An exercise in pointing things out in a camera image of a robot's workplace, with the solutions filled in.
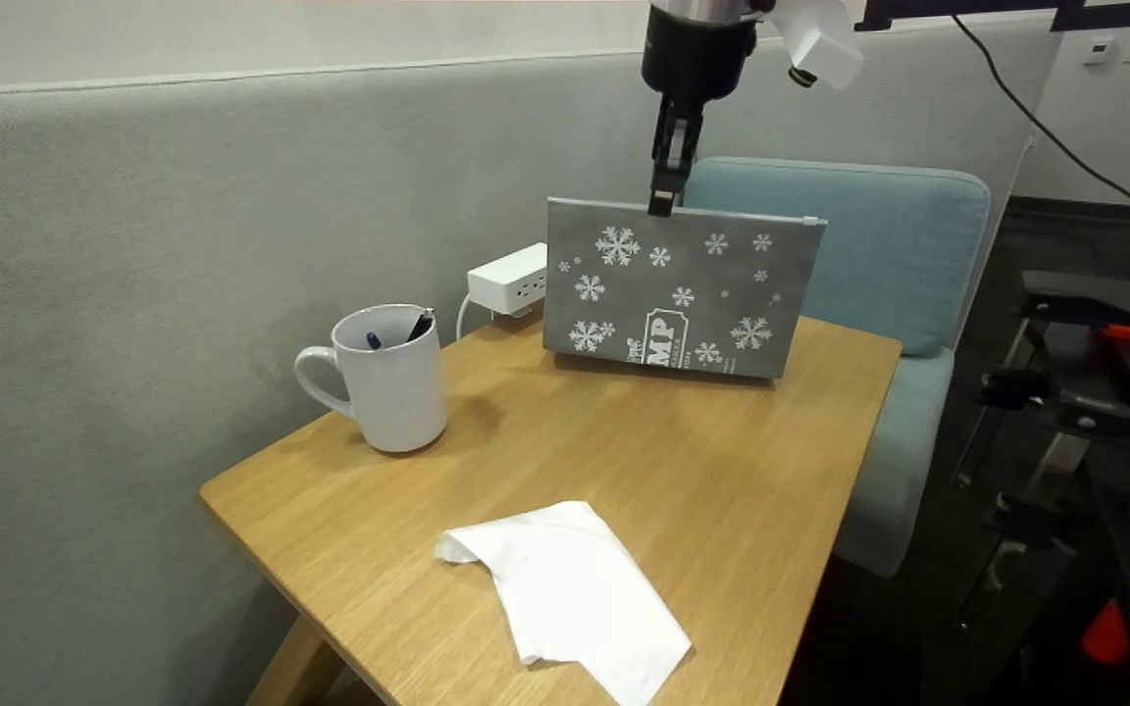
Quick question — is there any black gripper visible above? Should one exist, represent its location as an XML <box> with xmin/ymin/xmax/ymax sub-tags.
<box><xmin>638</xmin><ymin>0</ymin><xmax>762</xmax><ymax>217</ymax></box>

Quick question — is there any grey snowflake zipper pouch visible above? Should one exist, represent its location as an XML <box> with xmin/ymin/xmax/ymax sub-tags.
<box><xmin>540</xmin><ymin>197</ymin><xmax>829</xmax><ymax>379</ymax></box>

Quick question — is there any teal upholstered bench seat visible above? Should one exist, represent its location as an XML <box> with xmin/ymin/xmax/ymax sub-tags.
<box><xmin>688</xmin><ymin>155</ymin><xmax>992</xmax><ymax>576</ymax></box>

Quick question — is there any white ceramic mug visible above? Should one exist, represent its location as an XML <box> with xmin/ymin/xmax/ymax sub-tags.
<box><xmin>294</xmin><ymin>301</ymin><xmax>446</xmax><ymax>455</ymax></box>

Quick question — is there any white paper napkin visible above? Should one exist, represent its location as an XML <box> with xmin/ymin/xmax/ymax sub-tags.
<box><xmin>437</xmin><ymin>501</ymin><xmax>689</xmax><ymax>706</ymax></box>

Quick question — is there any orange cone shaped part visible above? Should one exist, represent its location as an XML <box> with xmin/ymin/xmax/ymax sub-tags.
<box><xmin>1077</xmin><ymin>601</ymin><xmax>1130</xmax><ymax>668</ymax></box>

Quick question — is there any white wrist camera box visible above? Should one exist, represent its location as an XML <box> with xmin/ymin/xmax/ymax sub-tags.
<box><xmin>774</xmin><ymin>0</ymin><xmax>863</xmax><ymax>90</ymax></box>

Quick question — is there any black hanging cable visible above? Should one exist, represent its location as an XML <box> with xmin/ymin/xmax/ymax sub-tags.
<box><xmin>951</xmin><ymin>10</ymin><xmax>1130</xmax><ymax>212</ymax></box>

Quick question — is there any white wall switch plate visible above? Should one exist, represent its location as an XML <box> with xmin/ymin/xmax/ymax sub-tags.
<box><xmin>1084</xmin><ymin>36</ymin><xmax>1130</xmax><ymax>67</ymax></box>

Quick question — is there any black metal equipment frame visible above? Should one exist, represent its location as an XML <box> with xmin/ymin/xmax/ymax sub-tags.
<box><xmin>936</xmin><ymin>272</ymin><xmax>1130</xmax><ymax>706</ymax></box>

